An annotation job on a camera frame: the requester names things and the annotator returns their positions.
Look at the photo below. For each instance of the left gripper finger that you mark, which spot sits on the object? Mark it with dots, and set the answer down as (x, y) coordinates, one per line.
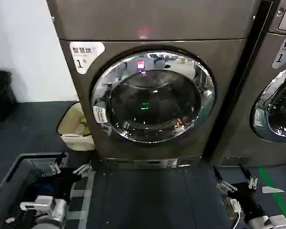
(54, 168)
(83, 170)

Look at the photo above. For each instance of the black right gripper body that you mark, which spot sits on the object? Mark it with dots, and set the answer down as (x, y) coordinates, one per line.
(248, 198)

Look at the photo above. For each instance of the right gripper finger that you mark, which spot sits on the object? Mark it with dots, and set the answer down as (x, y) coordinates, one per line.
(252, 181)
(225, 184)

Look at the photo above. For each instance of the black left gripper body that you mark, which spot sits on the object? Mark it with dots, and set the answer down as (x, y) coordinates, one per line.
(63, 183)

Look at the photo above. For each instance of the white pointed floor marker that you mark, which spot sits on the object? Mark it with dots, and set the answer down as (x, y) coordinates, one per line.
(271, 190)

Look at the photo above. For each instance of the dark clothes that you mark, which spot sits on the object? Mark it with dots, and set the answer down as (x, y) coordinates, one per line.
(29, 183)

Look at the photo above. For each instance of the white waste basket with liner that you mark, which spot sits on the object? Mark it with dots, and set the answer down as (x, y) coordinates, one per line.
(76, 133)

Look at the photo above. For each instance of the grey plastic laundry basket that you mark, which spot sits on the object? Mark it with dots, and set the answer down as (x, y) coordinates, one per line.
(16, 164)

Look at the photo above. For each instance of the grey dryer with control panel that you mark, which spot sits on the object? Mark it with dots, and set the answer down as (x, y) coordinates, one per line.
(259, 143)

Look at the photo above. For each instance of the small white door sticker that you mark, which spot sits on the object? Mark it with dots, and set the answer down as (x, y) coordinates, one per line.
(99, 114)

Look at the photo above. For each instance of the black bin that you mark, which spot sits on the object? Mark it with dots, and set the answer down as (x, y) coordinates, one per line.
(1, 93)

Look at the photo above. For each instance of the white number label sticker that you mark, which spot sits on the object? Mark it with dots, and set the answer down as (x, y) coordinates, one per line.
(284, 51)
(82, 56)

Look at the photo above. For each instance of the grey dryer with round door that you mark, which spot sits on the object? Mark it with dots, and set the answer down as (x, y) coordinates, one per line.
(171, 28)

